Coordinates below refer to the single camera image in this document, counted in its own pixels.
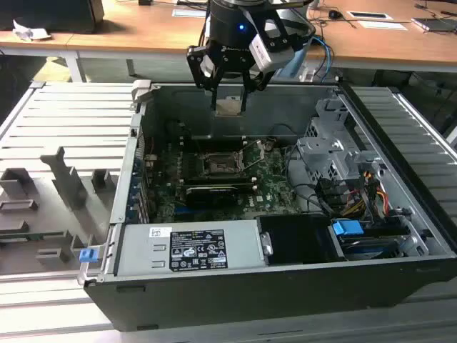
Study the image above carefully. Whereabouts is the grey power supply unit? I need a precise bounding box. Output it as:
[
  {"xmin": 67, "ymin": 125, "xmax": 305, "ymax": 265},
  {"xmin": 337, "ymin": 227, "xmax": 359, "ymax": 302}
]
[{"xmin": 114, "ymin": 219, "xmax": 269, "ymax": 277}]

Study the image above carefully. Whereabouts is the small square CPU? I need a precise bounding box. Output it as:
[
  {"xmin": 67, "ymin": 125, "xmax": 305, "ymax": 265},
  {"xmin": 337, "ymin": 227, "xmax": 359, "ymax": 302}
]
[{"xmin": 215, "ymin": 99, "xmax": 244, "ymax": 118}]

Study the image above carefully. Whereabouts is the blue cable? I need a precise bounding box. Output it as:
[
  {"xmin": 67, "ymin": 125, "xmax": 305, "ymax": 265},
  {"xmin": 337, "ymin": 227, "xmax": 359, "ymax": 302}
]
[{"xmin": 309, "ymin": 34, "xmax": 336, "ymax": 84}]

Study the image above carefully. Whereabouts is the black PC case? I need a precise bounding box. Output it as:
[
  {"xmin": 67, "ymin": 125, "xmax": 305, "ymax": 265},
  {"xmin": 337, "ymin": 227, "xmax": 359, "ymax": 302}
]
[{"xmin": 82, "ymin": 80, "xmax": 457, "ymax": 333}]

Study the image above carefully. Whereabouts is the blue plastic latch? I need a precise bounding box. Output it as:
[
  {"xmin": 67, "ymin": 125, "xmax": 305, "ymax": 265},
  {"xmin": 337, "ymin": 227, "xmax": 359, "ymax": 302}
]
[{"xmin": 79, "ymin": 248, "xmax": 99, "ymax": 265}]

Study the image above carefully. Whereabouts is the blue expansion slot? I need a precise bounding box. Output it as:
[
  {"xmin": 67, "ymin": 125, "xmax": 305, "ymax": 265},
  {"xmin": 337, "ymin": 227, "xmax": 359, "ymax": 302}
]
[{"xmin": 174, "ymin": 203, "xmax": 215, "ymax": 217}]

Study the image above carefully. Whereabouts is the silver metal drive cage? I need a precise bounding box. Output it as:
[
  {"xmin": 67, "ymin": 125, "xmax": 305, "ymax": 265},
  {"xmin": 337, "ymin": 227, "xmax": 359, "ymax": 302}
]
[{"xmin": 295, "ymin": 98, "xmax": 387, "ymax": 187}]

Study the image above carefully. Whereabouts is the white wrist camera on bracket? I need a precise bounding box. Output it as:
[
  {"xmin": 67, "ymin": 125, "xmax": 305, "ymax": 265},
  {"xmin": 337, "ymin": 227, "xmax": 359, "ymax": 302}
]
[{"xmin": 248, "ymin": 16, "xmax": 297, "ymax": 69}]

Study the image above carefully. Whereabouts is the white plastic block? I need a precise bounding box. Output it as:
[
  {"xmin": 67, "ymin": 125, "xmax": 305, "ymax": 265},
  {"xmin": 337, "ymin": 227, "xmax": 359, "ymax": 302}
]
[{"xmin": 297, "ymin": 66, "xmax": 317, "ymax": 83}]

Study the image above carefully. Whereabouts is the grey plastic case handle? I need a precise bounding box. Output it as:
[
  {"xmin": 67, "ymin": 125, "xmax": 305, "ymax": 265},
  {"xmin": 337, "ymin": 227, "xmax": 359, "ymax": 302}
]
[{"xmin": 130, "ymin": 79, "xmax": 155, "ymax": 105}]

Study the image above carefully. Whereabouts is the yellow red wire bundle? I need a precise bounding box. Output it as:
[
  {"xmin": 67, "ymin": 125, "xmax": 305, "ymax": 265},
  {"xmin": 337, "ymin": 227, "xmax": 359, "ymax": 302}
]
[{"xmin": 341, "ymin": 170, "xmax": 391, "ymax": 219}]

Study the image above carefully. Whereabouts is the green motherboard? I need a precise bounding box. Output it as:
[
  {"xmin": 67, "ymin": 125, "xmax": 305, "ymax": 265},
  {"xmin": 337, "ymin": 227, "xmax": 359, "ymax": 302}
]
[{"xmin": 142, "ymin": 135, "xmax": 312, "ymax": 223}]

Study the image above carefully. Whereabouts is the crumpled white paper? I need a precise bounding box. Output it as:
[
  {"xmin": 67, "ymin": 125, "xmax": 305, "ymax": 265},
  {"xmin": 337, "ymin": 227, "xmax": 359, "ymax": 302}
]
[{"xmin": 12, "ymin": 19, "xmax": 52, "ymax": 42}]

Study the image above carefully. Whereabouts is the grey parts rack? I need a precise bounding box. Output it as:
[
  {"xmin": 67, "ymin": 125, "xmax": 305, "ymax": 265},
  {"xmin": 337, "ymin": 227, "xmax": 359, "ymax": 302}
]
[{"xmin": 0, "ymin": 145, "xmax": 119, "ymax": 277}]

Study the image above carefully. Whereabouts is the RAM slot with white latch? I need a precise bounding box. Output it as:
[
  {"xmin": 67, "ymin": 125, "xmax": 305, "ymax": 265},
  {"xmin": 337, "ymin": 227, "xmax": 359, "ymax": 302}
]
[
  {"xmin": 194, "ymin": 139, "xmax": 249, "ymax": 146},
  {"xmin": 184, "ymin": 181, "xmax": 259, "ymax": 192},
  {"xmin": 183, "ymin": 174, "xmax": 257, "ymax": 184},
  {"xmin": 192, "ymin": 134, "xmax": 248, "ymax": 141}
]

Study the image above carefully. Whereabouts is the wooden desk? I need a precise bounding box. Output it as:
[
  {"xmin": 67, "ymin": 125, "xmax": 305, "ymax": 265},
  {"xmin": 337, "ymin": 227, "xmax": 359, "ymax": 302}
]
[
  {"xmin": 306, "ymin": 0, "xmax": 457, "ymax": 74},
  {"xmin": 0, "ymin": 0, "xmax": 315, "ymax": 85}
]

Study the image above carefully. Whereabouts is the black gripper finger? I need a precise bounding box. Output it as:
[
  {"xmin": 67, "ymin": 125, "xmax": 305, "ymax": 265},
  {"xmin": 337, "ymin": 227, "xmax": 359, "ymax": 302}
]
[
  {"xmin": 240, "ymin": 66, "xmax": 276, "ymax": 113},
  {"xmin": 186, "ymin": 44, "xmax": 224, "ymax": 111}
]

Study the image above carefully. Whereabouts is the black graphics card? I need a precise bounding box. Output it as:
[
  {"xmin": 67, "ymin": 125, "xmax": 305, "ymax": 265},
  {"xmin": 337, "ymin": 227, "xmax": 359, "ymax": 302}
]
[{"xmin": 184, "ymin": 184, "xmax": 239, "ymax": 210}]

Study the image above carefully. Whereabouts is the blue disk carrier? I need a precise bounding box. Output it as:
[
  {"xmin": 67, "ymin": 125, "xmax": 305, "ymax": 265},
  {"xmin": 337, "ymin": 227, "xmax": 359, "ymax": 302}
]
[{"xmin": 331, "ymin": 219, "xmax": 401, "ymax": 261}]

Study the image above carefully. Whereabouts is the metal socket cover frame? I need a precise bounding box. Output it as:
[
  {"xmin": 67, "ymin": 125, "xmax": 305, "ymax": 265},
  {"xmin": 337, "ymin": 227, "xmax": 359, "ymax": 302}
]
[{"xmin": 238, "ymin": 140, "xmax": 267, "ymax": 170}]

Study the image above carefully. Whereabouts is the black CPU socket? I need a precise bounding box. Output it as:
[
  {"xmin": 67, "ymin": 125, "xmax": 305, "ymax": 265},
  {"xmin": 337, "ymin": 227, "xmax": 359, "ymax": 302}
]
[{"xmin": 201, "ymin": 151, "xmax": 248, "ymax": 179}]

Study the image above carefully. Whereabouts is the black box on desk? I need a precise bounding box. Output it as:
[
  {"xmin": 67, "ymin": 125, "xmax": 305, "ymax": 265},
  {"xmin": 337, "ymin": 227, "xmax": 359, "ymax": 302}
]
[{"xmin": 0, "ymin": 0, "xmax": 106, "ymax": 35}]

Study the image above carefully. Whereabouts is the white paper sheet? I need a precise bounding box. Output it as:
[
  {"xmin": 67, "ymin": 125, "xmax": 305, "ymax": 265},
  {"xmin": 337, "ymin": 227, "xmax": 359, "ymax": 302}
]
[{"xmin": 356, "ymin": 19, "xmax": 409, "ymax": 31}]

